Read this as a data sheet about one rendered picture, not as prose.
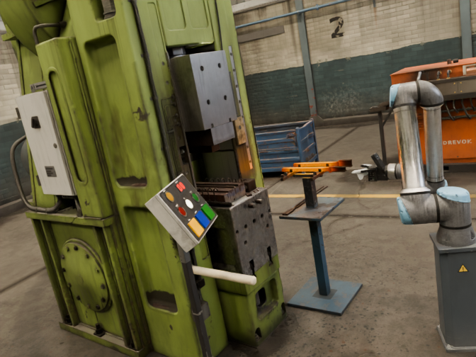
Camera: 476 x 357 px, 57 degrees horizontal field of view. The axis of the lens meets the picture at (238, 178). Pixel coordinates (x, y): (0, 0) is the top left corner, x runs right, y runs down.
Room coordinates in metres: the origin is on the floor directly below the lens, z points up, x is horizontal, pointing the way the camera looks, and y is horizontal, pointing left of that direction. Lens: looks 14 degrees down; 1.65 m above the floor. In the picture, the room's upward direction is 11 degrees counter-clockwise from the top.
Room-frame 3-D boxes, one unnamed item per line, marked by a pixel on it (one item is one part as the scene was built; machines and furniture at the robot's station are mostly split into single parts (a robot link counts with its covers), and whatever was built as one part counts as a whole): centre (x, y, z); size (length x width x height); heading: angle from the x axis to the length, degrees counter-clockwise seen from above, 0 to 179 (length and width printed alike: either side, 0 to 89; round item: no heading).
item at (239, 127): (2.79, -0.07, 1.27); 0.09 x 0.02 x 0.17; 141
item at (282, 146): (6.66, -0.62, 0.36); 1.20 x 0.80 x 0.72; 61
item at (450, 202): (2.08, -1.05, 0.79); 0.17 x 0.15 x 0.18; 74
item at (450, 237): (2.08, -1.06, 0.65); 0.19 x 0.19 x 0.10
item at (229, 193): (2.59, 0.20, 0.96); 0.42 x 0.20 x 0.09; 51
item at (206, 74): (2.63, 0.17, 1.56); 0.42 x 0.39 x 0.40; 51
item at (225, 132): (2.59, 0.20, 1.32); 0.42 x 0.20 x 0.10; 51
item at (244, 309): (2.64, 0.17, 0.23); 0.55 x 0.37 x 0.47; 51
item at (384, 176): (2.49, -0.83, 0.91); 0.12 x 0.08 x 0.09; 51
